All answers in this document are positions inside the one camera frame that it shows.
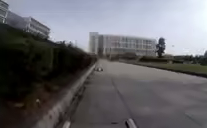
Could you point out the large pale building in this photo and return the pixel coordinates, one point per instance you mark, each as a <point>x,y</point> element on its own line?
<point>124,44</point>

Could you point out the low dark hedge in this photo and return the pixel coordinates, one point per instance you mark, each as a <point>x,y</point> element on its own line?
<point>151,58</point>

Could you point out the grey concrete road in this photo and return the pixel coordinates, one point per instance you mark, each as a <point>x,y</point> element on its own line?
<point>151,93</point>

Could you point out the concrete kerb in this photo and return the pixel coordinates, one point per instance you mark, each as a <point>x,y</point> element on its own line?
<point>62,103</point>

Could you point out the tall dark tree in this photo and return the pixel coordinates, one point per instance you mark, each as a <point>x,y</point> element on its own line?
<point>160,47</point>

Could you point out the robot's own part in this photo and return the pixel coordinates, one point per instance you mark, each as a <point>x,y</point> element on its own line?
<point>130,123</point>
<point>66,124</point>

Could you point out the dark hedge bank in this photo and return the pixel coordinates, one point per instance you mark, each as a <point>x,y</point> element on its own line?
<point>27,66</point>

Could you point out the grass verge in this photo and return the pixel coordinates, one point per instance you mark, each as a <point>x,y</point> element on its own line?
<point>187,68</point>

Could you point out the pale building on slope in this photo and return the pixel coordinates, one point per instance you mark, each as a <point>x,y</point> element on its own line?
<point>21,21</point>

